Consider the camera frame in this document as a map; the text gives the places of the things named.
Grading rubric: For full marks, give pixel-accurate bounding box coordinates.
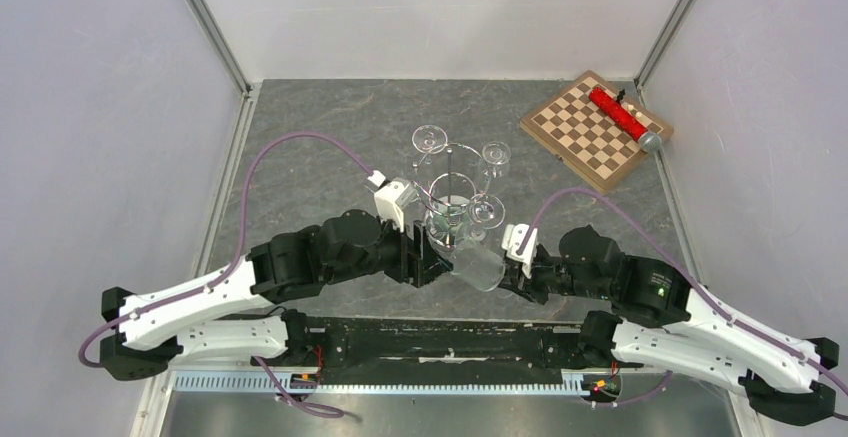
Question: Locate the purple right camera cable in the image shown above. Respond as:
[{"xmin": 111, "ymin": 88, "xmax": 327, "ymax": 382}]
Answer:
[{"xmin": 516, "ymin": 186, "xmax": 848, "ymax": 422}]

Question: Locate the wooden chessboard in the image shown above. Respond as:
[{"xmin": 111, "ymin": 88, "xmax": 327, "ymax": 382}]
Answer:
[{"xmin": 520, "ymin": 70, "xmax": 648, "ymax": 194}]

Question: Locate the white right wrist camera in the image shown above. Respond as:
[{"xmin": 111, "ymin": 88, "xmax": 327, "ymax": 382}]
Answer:
[{"xmin": 501, "ymin": 224, "xmax": 538, "ymax": 279}]

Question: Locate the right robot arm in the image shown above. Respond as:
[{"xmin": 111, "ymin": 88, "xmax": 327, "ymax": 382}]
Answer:
[{"xmin": 501, "ymin": 224, "xmax": 839, "ymax": 426}]

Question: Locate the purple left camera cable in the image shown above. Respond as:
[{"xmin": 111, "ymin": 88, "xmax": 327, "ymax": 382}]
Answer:
[{"xmin": 78, "ymin": 131, "xmax": 382, "ymax": 420}]

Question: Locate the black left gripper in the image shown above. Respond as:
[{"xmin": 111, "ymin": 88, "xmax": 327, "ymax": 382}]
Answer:
[{"xmin": 325, "ymin": 209, "xmax": 455, "ymax": 289}]

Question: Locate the red glitter microphone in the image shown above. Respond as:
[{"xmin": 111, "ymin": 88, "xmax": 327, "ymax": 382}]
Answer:
[{"xmin": 588, "ymin": 86, "xmax": 662, "ymax": 154}]

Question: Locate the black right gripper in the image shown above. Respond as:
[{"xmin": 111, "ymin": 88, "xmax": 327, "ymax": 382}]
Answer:
[{"xmin": 494, "ymin": 246, "xmax": 611, "ymax": 305}]

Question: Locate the purple camera cable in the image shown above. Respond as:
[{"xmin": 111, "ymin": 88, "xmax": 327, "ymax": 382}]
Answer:
[
  {"xmin": 78, "ymin": 131, "xmax": 382, "ymax": 420},
  {"xmin": 516, "ymin": 186, "xmax": 848, "ymax": 422}
]

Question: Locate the chrome wine glass rack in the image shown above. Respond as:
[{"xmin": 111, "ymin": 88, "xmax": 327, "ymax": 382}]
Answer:
[{"xmin": 411, "ymin": 143, "xmax": 488, "ymax": 253}]

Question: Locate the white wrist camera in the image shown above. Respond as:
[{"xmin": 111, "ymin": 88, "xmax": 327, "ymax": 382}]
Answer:
[
  {"xmin": 501, "ymin": 224, "xmax": 538, "ymax": 279},
  {"xmin": 367, "ymin": 170, "xmax": 416, "ymax": 231}
]

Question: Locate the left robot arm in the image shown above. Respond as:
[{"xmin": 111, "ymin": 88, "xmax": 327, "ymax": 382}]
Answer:
[{"xmin": 99, "ymin": 209, "xmax": 453, "ymax": 381}]

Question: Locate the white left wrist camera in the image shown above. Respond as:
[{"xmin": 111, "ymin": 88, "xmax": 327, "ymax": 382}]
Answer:
[{"xmin": 367, "ymin": 170, "xmax": 416, "ymax": 231}]

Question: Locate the aluminium frame rail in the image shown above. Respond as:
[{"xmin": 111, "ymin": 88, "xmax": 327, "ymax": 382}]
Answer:
[{"xmin": 186, "ymin": 0, "xmax": 252, "ymax": 96}]

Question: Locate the clear wine glass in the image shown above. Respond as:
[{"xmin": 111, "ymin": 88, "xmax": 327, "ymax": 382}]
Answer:
[
  {"xmin": 449, "ymin": 239, "xmax": 505, "ymax": 292},
  {"xmin": 411, "ymin": 124, "xmax": 448, "ymax": 155},
  {"xmin": 463, "ymin": 193, "xmax": 505, "ymax": 242}
]

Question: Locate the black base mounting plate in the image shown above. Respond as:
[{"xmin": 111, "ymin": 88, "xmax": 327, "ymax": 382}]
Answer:
[{"xmin": 278, "ymin": 317, "xmax": 610, "ymax": 385}]

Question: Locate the white cable duct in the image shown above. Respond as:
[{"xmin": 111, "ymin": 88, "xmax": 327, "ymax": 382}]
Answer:
[{"xmin": 173, "ymin": 370, "xmax": 590, "ymax": 398}]

